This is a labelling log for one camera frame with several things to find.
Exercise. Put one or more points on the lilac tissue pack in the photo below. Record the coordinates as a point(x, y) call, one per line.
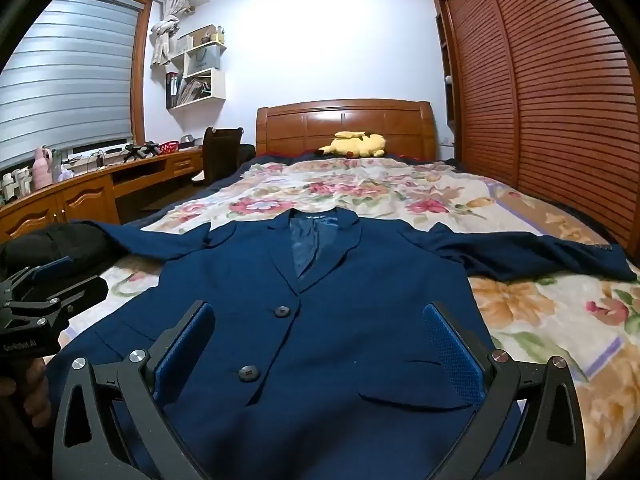
point(66, 174)

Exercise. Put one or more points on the wooden window frame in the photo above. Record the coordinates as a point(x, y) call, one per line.
point(142, 70)

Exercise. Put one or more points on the wooden desk cabinet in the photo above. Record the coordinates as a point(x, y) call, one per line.
point(80, 200)

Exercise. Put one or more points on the wooden bed headboard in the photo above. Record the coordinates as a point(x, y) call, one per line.
point(310, 125)

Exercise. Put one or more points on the metal bowl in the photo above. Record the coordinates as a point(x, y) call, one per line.
point(187, 140)

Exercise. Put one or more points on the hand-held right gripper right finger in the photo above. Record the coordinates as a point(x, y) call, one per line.
point(452, 355)

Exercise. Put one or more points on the beige tied curtain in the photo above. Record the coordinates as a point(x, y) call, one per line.
point(162, 35)

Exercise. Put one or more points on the wooden louvered wardrobe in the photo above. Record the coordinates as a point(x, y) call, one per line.
point(550, 85)

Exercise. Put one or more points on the black tripod gadget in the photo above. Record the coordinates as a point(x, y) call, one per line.
point(133, 152)
point(151, 150)

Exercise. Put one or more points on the pink thermos jug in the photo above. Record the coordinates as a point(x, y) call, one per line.
point(42, 170)

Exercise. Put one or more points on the white wall shelf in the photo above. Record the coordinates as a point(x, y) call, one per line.
point(219, 87)

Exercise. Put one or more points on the navy blue suit jacket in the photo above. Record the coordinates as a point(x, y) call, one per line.
point(300, 340)

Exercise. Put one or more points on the grey window blind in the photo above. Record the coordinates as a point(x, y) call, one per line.
point(65, 75)

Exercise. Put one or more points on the red basket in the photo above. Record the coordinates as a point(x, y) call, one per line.
point(169, 147)

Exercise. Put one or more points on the yellow plush toy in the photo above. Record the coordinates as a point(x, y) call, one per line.
point(357, 146)

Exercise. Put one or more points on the dark wooden chair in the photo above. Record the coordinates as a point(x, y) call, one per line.
point(222, 155)

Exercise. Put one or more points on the black folded garment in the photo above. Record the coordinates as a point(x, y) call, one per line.
point(75, 245)

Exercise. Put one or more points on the row of binders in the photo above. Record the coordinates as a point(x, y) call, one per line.
point(173, 90)

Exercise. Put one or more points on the pile of books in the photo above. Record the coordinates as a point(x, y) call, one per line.
point(196, 91)

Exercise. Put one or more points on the black bag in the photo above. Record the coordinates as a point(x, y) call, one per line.
point(247, 152)

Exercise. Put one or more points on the white paper bag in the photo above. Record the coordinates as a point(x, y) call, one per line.
point(205, 57)

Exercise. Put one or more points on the person's left hand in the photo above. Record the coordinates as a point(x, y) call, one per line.
point(39, 390)

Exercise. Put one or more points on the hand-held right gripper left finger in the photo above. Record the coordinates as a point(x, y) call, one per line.
point(185, 355)

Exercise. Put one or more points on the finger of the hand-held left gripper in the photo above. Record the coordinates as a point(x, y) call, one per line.
point(52, 267)
point(85, 287)

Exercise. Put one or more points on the floral blanket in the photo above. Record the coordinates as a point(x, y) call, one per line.
point(550, 320)

